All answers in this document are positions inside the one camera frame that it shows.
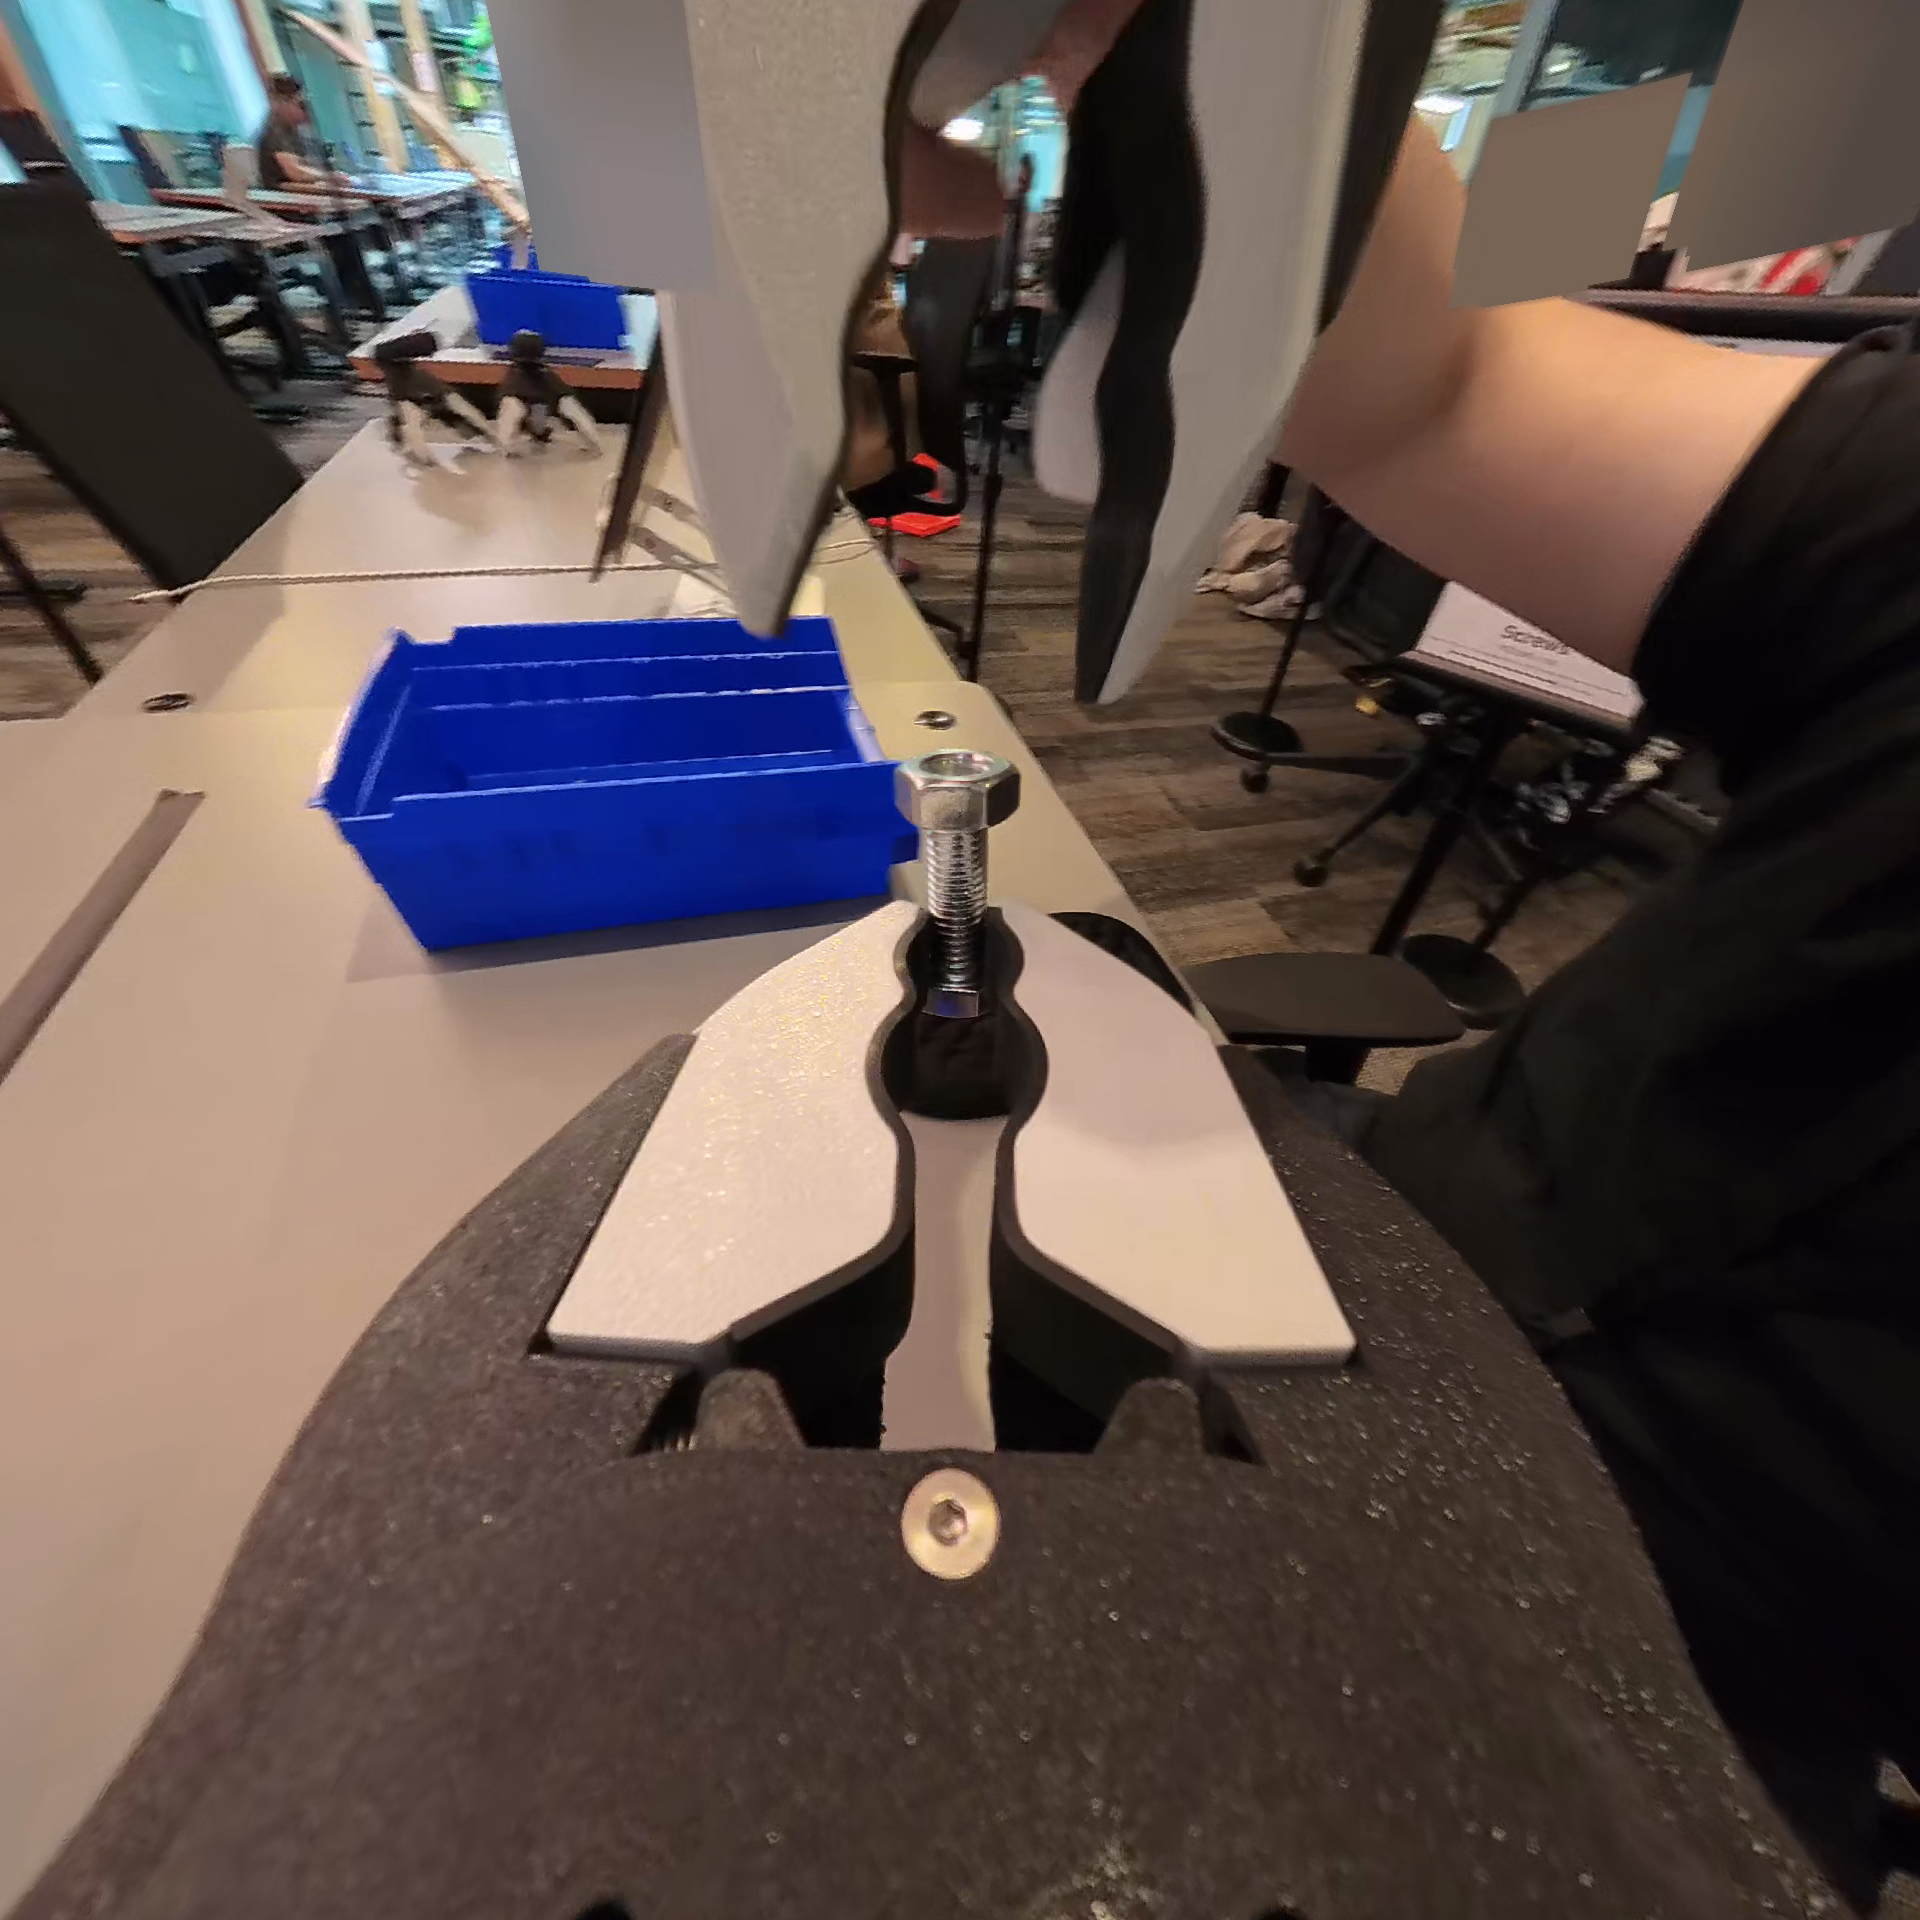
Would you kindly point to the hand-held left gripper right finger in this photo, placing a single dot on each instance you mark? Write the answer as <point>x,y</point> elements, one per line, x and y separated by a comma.
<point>1169,1187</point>

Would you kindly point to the black chair armrest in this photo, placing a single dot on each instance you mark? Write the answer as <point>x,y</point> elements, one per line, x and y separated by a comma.
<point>1335,998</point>

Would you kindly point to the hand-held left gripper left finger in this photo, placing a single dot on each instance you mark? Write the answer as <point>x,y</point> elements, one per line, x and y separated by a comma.
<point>737,1171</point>

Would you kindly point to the white cloth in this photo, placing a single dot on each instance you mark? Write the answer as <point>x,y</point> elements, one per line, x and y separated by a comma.
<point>1251,570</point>

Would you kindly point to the person's right forearm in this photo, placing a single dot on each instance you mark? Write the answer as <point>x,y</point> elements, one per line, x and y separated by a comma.
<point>1500,451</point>

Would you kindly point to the tag sign board on stand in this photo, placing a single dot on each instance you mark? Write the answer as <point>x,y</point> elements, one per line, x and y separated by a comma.
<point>1530,660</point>

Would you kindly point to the blue plastic bin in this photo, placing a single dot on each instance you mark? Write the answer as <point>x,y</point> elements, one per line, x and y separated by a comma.
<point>632,839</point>
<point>545,308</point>

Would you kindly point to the black microphone stand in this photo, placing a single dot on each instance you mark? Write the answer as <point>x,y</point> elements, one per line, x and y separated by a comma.
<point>990,451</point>

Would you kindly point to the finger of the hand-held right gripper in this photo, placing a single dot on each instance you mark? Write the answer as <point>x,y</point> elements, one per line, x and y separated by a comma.
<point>1260,227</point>
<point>718,227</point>

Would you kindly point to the red object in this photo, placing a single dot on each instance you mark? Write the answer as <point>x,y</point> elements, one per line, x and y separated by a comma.
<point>917,517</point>

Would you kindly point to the idle hand-held gripper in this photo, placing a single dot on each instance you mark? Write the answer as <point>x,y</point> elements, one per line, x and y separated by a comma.
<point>538,394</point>
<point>430,407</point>

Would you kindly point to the black round stand base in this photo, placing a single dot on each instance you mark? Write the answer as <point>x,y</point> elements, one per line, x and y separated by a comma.
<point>1258,737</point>

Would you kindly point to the silver hex nut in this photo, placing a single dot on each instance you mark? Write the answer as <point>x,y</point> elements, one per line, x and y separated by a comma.
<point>953,1003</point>

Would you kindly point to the silver hex bolt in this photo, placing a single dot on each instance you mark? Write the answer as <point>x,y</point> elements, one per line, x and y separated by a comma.
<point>959,869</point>

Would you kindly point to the person's right hand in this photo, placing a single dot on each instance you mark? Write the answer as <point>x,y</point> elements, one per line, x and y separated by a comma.
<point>949,179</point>

